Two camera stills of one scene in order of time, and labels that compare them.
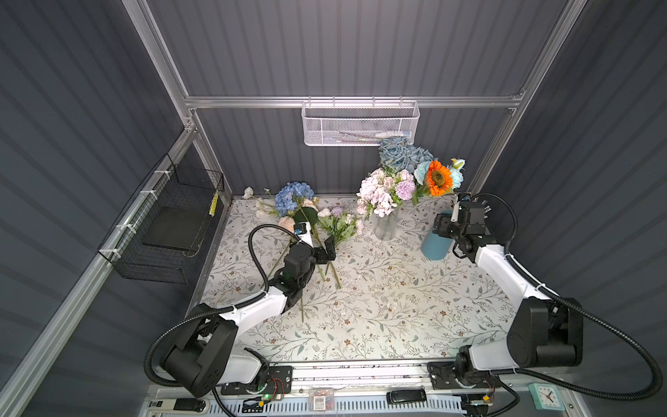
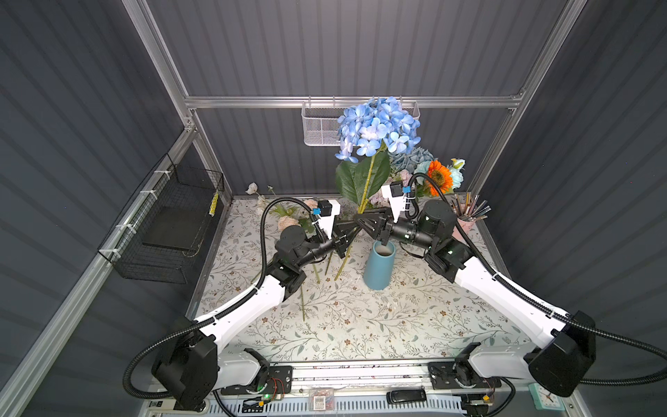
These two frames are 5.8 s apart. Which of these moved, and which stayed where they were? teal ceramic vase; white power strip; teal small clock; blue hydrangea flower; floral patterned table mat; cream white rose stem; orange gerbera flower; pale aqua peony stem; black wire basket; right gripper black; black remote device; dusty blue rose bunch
Moved: blue hydrangea flower; right gripper black; cream white rose stem; teal ceramic vase
Stayed: black wire basket; dusty blue rose bunch; floral patterned table mat; pale aqua peony stem; white power strip; black remote device; teal small clock; orange gerbera flower
